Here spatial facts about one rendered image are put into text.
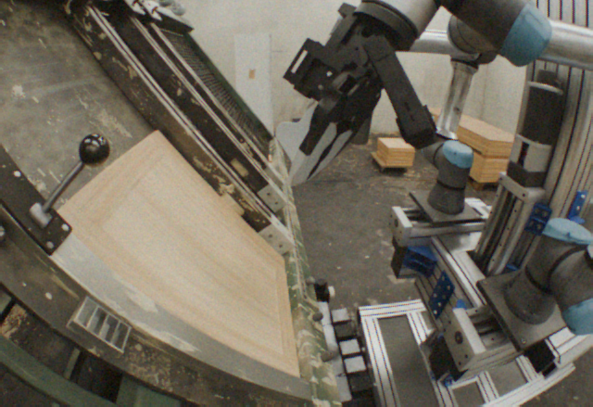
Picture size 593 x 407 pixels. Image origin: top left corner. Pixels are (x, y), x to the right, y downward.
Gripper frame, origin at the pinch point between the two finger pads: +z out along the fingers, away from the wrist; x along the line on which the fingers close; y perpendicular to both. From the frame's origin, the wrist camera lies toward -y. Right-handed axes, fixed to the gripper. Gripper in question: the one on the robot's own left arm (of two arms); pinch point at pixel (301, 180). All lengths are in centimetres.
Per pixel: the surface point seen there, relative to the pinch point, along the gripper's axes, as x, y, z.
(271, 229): -38, 16, 35
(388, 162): -352, 61, 31
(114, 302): 17.6, 3.3, 20.7
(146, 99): -4, 52, 15
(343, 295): -136, -17, 99
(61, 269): 23.0, 7.6, 17.8
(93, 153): 18.6, 12.8, 6.0
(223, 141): -41, 55, 27
